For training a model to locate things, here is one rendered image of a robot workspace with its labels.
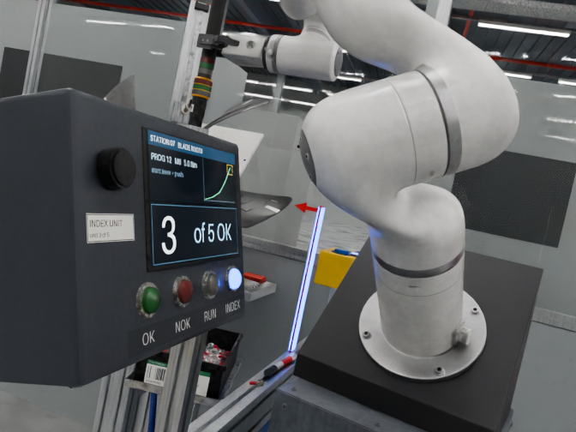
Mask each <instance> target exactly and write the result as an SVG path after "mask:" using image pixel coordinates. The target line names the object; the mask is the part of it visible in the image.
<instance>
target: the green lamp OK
mask: <svg viewBox="0 0 576 432"><path fill-rule="evenodd" d="M160 303H161V297H160V293H159V290H158V288H157V286H156V285H155V284H153V283H149V282H146V283H144V284H142V285H141V287H140V288H139V290H138V292H137V295H136V308H137V311H138V313H139V315H140V316H141V317H142V318H145V319H146V318H151V317H153V316H154V315H155V314H156V313H157V311H158V309H159V306H160Z"/></svg>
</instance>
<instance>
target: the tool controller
mask: <svg viewBox="0 0 576 432"><path fill-rule="evenodd" d="M150 202H161V203H176V204H183V212H184V235H185V258H186V262H184V263H178V264H172V265H166V266H161V267H153V259H152V235H151V212H150ZM229 266H235V267H236V268H237V270H238V271H239V272H240V274H241V277H242V281H241V284H240V286H239V287H238V288H237V290H236V291H233V292H230V291H228V289H227V286H226V281H225V277H226V272H227V269H228V267H229ZM207 270H212V271H214V272H215V273H216V275H217V276H218V278H219V283H220V286H219V290H218V292H217V294H216V295H215V297H214V298H211V299H206V298H205V297H204V295H203V292H202V278H203V275H204V273H205V272H206V271H207ZM180 275H182V276H186V277H188V278H189V280H190V282H191V284H192V286H193V288H194V294H193V296H192V299H191V300H190V302H189V304H188V305H187V306H186V307H183V308H178V306H176V304H175V303H174V300H173V295H172V290H173V286H174V282H175V280H176V279H177V277H178V276H180ZM146 282H149V283H153V284H155V285H156V286H157V288H158V290H159V293H160V297H161V303H160V306H159V309H158V311H157V313H156V314H155V315H154V316H153V317H151V318H146V319H145V318H142V317H141V316H140V315H139V313H138V311H137V308H136V295H137V292H138V290H139V288H140V287H141V285H142V284H144V283H146ZM244 313H245V300H244V279H243V238H242V216H241V196H240V174H239V153H238V146H237V144H235V143H232V142H229V141H225V140H222V139H220V138H217V137H214V136H211V135H207V134H204V133H202V132H199V131H196V130H194V129H190V128H187V127H184V126H182V125H179V124H176V123H172V122H169V121H166V120H164V119H161V118H158V117H154V116H151V115H148V114H146V113H143V112H140V111H137V110H134V109H131V108H128V107H126V106H123V105H119V104H116V103H113V102H110V101H108V100H105V99H101V98H98V97H95V96H92V95H90V94H87V93H84V92H81V91H78V90H75V89H73V88H70V87H68V88H63V89H57V90H51V91H46V92H40V93H30V94H24V95H19V96H14V97H8V98H2V99H0V382H11V383H23V384H35V385H46V386H59V387H82V386H85V385H86V384H88V383H91V382H93V381H96V380H98V379H100V378H102V377H105V376H107V375H110V374H112V373H114V372H116V371H118V370H120V369H124V368H126V367H128V366H130V365H132V364H134V363H138V362H140V361H141V360H143V359H146V358H148V357H151V356H153V355H155V354H157V353H160V352H162V351H165V350H167V349H169V348H171V347H173V346H175V345H179V344H181V343H182V342H184V341H187V340H189V339H192V338H194V337H196V336H198V335H201V334H203V333H206V332H208V331H210V330H213V329H214V328H216V327H220V326H222V325H224V324H226V323H228V322H230V321H234V320H236V319H237V318H240V317H242V316H244Z"/></svg>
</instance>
